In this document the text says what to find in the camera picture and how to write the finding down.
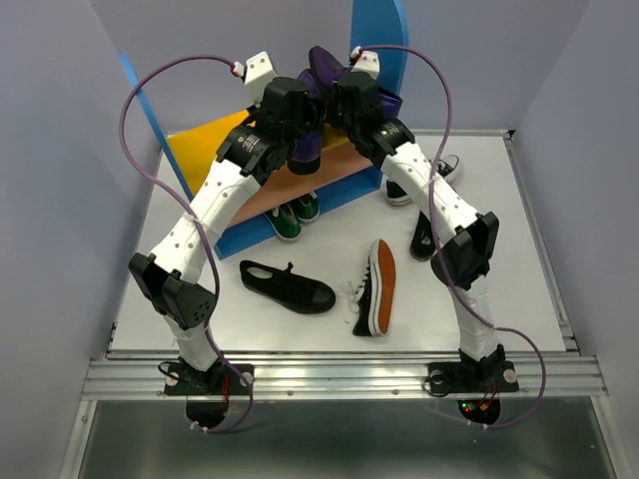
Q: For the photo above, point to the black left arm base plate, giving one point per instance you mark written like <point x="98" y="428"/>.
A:
<point x="181" y="379"/>

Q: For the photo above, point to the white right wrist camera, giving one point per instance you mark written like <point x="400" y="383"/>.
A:
<point x="364" y="61"/>

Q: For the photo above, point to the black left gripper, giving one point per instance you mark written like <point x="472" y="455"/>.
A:
<point x="303" y="127"/>

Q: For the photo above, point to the black sneaker orange sole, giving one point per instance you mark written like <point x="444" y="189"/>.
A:
<point x="374" y="295"/>

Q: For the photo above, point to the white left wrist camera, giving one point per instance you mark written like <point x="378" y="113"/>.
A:
<point x="259" y="72"/>

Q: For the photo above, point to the all-black lace sneaker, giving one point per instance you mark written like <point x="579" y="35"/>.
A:
<point x="294" y="292"/>

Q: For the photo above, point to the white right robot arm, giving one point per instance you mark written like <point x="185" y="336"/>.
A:
<point x="463" y="237"/>

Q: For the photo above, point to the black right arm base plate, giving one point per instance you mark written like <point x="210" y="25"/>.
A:
<point x="444" y="378"/>

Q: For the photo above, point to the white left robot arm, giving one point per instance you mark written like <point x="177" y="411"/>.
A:
<point x="168" y="276"/>

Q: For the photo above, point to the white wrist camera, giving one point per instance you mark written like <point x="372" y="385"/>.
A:
<point x="259" y="72"/>
<point x="364" y="61"/>

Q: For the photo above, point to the yellow top shelf board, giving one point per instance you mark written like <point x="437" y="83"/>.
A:
<point x="195" y="149"/>

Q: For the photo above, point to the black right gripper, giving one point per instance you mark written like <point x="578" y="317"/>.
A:
<point x="331" y="112"/>

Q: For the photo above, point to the purple loafer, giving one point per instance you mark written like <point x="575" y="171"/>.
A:
<point x="326" y="69"/>
<point x="306" y="160"/>

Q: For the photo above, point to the black white-laced sneaker upright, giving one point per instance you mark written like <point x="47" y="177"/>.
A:
<point x="448" y="167"/>

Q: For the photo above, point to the pink middle shelf board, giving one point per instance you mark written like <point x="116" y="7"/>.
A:
<point x="336" y="164"/>

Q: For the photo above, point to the aluminium mounting rail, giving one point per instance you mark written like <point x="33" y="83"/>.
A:
<point x="330" y="376"/>

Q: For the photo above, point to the all-black slip-on shoe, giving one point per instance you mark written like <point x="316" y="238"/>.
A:
<point x="421" y="246"/>

